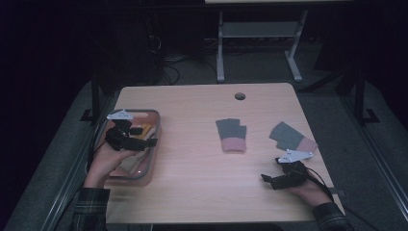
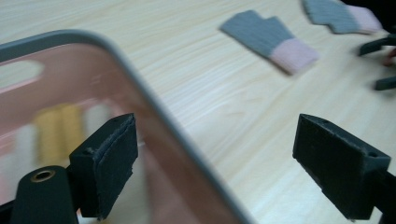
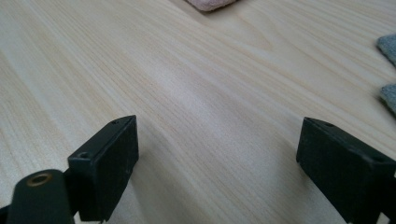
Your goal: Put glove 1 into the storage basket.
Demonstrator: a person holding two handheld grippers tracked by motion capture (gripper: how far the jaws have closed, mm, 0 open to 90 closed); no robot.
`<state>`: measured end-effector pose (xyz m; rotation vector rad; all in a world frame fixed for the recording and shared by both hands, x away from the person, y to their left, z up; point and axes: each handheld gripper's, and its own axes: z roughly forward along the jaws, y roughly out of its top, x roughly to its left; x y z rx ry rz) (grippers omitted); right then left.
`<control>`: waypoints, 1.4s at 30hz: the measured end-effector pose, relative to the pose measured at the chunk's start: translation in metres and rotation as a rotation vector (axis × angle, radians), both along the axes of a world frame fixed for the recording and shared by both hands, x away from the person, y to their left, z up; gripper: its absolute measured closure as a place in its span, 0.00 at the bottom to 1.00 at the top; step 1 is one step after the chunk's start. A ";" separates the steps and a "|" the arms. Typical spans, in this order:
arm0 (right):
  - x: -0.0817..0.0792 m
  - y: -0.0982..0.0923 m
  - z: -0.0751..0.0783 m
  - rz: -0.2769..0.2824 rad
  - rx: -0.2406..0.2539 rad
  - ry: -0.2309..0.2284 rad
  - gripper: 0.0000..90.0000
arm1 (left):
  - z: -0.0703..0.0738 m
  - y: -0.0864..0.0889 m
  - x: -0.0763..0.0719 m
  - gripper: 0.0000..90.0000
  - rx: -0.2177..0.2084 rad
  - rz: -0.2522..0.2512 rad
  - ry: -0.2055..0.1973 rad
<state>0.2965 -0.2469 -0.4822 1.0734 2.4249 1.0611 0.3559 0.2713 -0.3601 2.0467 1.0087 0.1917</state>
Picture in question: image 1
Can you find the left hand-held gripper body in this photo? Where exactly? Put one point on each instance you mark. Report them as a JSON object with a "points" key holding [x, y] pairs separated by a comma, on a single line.
{"points": [[120, 138]]}

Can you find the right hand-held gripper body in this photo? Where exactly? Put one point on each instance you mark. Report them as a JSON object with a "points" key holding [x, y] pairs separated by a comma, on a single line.
{"points": [[293, 176]]}

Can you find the pink basket with grey rim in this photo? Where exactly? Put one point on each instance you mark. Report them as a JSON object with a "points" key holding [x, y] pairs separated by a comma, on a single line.
{"points": [[150, 160]]}

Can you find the grey and pink fingerless glove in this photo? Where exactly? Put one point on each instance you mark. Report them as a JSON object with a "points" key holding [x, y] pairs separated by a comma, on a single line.
{"points": [[287, 136], [231, 133]]}

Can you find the person's right hand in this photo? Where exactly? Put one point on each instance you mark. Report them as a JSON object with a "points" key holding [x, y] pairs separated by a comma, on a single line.
{"points": [[316, 194]]}

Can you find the person's left hand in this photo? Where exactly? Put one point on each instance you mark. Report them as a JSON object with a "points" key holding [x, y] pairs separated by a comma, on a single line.
{"points": [[102, 163]]}

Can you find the black tape strip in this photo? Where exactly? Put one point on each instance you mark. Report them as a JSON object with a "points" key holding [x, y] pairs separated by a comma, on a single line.
{"points": [[339, 192]]}

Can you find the grey metal stand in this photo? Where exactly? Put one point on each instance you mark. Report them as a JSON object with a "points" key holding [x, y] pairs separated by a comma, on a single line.
{"points": [[256, 29]]}

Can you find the black metal post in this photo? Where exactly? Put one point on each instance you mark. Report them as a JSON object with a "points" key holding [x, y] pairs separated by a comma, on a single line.
{"points": [[360, 96], [95, 96]]}

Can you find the aluminium rail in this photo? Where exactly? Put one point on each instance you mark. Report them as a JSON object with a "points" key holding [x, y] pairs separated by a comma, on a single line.
{"points": [[64, 186], [378, 166]]}

